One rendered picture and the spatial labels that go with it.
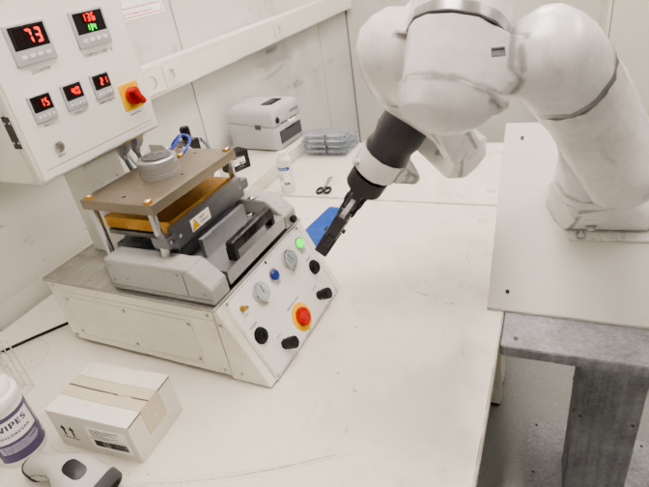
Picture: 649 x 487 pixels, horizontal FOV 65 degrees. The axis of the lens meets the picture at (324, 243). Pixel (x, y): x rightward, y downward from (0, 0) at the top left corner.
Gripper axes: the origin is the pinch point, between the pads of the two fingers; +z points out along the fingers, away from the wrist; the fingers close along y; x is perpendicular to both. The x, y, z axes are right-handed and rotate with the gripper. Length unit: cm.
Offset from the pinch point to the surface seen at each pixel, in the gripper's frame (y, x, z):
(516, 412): -45, 84, 52
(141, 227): 21.8, -30.5, 5.8
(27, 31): 19, -62, -16
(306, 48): -172, -75, 42
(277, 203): -1.8, -14.0, 0.8
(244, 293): 20.8, -6.8, 5.0
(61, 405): 49, -21, 24
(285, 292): 11.7, -1.0, 8.2
